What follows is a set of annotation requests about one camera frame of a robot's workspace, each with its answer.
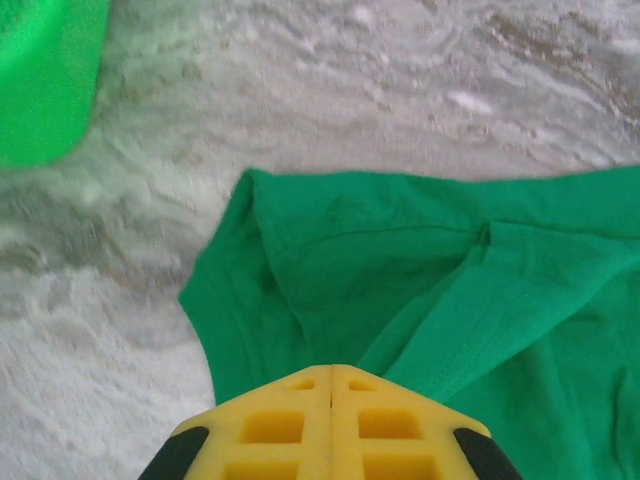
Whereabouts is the green plastic basket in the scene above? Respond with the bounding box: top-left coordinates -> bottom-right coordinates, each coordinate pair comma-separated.
0,0 -> 112,169

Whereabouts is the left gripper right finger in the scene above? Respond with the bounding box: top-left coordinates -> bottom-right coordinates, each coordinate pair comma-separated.
330,363 -> 524,480

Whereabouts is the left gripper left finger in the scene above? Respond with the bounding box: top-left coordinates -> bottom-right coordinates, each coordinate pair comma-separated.
138,364 -> 334,480

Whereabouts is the green t-shirt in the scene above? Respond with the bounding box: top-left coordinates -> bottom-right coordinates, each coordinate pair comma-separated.
178,164 -> 640,480

